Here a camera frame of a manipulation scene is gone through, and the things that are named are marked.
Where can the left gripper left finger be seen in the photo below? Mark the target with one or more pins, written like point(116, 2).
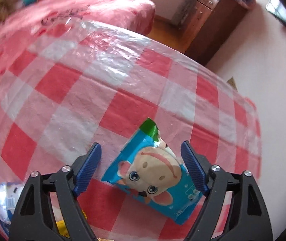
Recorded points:
point(84, 167)

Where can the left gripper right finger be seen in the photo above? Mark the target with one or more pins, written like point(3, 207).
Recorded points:
point(196, 165)

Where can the blue puppy wipes pack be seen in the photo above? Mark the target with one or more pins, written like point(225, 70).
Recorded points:
point(149, 171)

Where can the yellow snack bag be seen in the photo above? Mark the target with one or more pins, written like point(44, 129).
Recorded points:
point(62, 226)

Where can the red white checkered tablecloth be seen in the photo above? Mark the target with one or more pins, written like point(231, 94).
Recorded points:
point(67, 84)

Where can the brown wooden cabinet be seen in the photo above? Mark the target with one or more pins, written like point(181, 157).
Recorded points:
point(207, 26)

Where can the pink love you bedspread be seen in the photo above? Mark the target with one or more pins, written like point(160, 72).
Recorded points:
point(134, 15)

